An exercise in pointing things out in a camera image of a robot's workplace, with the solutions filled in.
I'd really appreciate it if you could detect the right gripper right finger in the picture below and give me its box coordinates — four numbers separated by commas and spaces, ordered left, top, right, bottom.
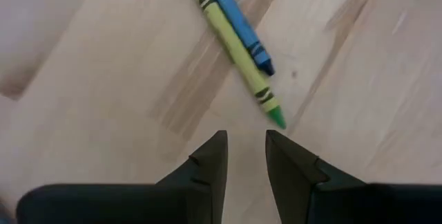
265, 129, 442, 224

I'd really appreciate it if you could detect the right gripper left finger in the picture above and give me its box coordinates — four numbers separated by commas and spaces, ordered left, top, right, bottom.
15, 129, 229, 224

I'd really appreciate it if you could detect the green crayon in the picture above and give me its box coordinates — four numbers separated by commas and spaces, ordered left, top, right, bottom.
191, 0, 287, 131

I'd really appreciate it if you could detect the blue crayon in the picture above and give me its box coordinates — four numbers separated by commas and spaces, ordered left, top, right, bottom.
196, 0, 276, 77

